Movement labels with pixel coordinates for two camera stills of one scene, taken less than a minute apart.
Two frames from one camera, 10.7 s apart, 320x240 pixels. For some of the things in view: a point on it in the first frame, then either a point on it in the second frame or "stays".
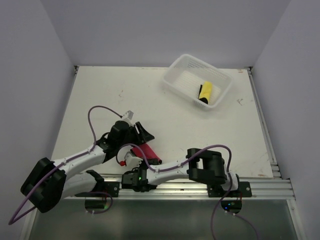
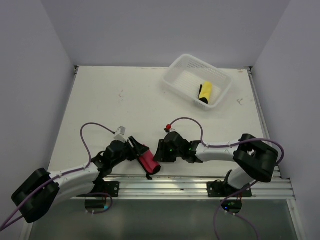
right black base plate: [244, 189] stays
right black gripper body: [136, 168] to [179, 153]
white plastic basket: [186, 73] stays
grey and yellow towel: [205, 92] stays
